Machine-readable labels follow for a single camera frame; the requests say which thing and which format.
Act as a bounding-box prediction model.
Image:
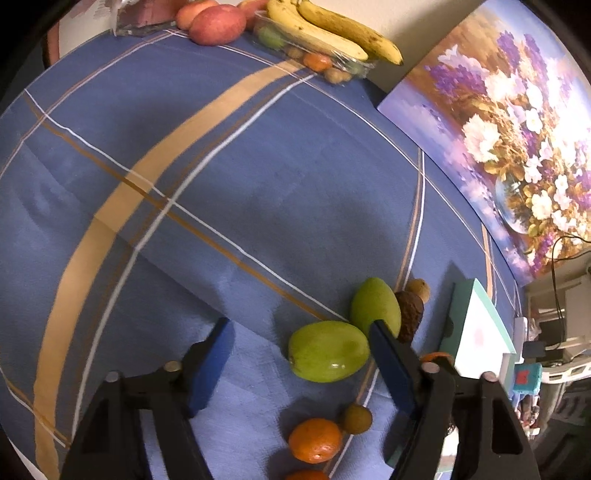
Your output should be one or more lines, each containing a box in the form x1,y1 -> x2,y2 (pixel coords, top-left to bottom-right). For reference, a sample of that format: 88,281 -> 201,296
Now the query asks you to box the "small brown round fruit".
405,278 -> 431,303
341,403 -> 373,435

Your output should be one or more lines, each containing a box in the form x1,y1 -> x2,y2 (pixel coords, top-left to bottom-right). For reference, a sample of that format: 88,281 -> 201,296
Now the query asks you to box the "yellow banana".
267,0 -> 370,62
298,0 -> 404,65

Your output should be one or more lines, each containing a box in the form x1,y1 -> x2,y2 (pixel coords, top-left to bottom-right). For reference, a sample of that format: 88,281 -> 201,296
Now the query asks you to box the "blue plaid tablecloth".
0,25 -> 525,480

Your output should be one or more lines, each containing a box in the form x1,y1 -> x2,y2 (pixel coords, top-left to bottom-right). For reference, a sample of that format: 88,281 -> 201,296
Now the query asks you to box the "teal box with red mark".
509,362 -> 543,396

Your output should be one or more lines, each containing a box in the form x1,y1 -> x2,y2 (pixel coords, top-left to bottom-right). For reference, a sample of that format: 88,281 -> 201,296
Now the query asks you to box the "dark brown wrinkled fruit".
394,291 -> 426,344

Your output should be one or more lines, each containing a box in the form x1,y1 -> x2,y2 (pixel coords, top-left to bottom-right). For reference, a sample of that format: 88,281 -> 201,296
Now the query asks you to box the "red apple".
238,0 -> 271,31
175,0 -> 218,31
189,4 -> 247,46

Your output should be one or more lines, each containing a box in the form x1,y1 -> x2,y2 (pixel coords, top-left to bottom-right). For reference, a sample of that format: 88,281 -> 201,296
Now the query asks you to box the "large green mango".
288,320 -> 371,384

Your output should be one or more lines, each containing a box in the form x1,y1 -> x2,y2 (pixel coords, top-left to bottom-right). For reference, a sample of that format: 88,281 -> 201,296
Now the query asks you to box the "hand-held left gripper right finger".
368,319 -> 542,480

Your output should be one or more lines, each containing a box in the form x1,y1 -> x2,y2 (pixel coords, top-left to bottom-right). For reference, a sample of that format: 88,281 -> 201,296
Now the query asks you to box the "white tray with teal rim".
434,278 -> 517,474

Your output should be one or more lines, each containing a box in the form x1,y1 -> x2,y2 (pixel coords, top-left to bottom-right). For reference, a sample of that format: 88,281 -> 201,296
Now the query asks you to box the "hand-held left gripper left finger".
60,318 -> 235,480

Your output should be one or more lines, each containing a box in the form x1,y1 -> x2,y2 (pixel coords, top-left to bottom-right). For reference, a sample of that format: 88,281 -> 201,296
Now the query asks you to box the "black cable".
549,235 -> 591,352

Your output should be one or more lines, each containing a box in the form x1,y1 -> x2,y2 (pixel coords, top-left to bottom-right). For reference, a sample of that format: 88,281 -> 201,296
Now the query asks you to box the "flower painting canvas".
378,0 -> 591,283

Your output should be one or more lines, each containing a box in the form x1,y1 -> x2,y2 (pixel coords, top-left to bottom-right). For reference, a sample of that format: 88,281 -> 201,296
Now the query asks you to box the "clear plastic fruit container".
253,11 -> 377,85

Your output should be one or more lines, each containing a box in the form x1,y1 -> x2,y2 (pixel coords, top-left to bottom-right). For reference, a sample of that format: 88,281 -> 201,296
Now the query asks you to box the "white power strip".
512,316 -> 528,360

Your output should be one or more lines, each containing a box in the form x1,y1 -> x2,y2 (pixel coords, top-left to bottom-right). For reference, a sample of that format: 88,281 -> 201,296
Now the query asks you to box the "pink wrapped flower bouquet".
95,0 -> 185,37

